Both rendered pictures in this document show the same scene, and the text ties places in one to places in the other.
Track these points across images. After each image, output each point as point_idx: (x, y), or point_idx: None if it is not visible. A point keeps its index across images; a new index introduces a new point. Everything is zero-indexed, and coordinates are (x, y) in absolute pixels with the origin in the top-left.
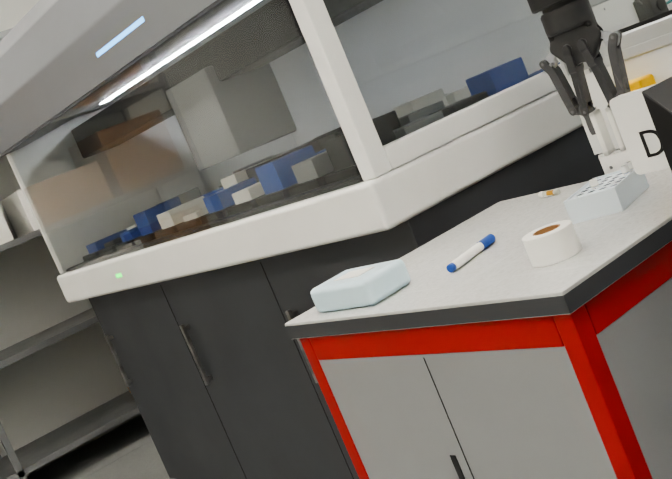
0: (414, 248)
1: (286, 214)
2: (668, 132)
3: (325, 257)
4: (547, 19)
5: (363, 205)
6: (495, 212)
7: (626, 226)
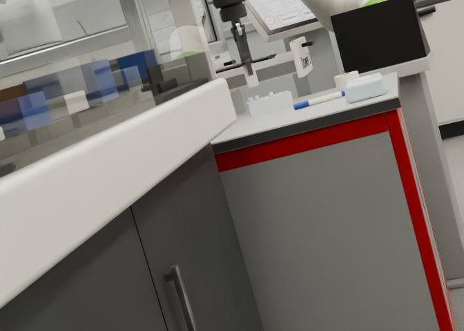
0: (214, 157)
1: (196, 99)
2: (414, 5)
3: (177, 178)
4: (244, 6)
5: (227, 97)
6: None
7: (320, 93)
